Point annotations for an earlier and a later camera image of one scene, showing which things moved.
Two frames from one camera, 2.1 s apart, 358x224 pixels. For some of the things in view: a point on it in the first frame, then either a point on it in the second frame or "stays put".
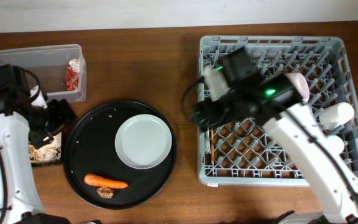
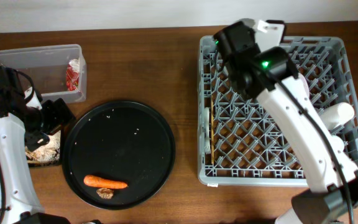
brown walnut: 105,193 stays put
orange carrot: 93,180 stays put
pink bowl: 301,84 stays put
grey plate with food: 143,142 -> 268,33
